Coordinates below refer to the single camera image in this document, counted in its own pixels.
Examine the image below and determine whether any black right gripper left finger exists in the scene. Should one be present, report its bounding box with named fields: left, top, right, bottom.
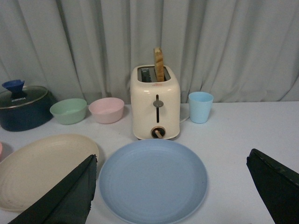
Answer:
left=10, top=155, right=97, bottom=224

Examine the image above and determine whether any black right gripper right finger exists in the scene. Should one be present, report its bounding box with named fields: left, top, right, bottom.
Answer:
left=246, top=149, right=299, bottom=224

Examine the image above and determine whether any pink plate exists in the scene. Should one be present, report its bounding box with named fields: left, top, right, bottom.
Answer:
left=0, top=142, right=3, bottom=157

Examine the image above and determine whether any cream plate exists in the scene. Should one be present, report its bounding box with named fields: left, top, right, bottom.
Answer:
left=0, top=134, right=99, bottom=212

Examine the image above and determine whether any blue plate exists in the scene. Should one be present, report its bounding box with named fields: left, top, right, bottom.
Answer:
left=99, top=140, right=208, bottom=224

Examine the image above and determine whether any green bowl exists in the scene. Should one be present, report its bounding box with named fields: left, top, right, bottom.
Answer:
left=50, top=98, right=87, bottom=125

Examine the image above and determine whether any pink bowl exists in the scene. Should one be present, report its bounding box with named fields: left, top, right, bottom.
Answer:
left=88, top=98, right=124, bottom=124

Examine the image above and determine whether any dark blue pot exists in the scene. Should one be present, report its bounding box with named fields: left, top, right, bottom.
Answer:
left=0, top=91, right=57, bottom=132

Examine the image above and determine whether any light blue cup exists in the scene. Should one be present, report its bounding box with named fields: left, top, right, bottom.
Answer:
left=188, top=91, right=214, bottom=124

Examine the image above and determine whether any glass pot lid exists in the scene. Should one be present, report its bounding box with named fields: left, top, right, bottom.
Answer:
left=0, top=79, right=49, bottom=109

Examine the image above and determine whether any cream toaster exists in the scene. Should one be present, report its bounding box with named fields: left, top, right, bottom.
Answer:
left=130, top=65, right=180, bottom=140

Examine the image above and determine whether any grey curtain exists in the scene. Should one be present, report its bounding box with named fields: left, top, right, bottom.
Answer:
left=0, top=0, right=299, bottom=103

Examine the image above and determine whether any toast slice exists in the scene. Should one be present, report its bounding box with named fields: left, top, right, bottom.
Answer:
left=154, top=47, right=164, bottom=82

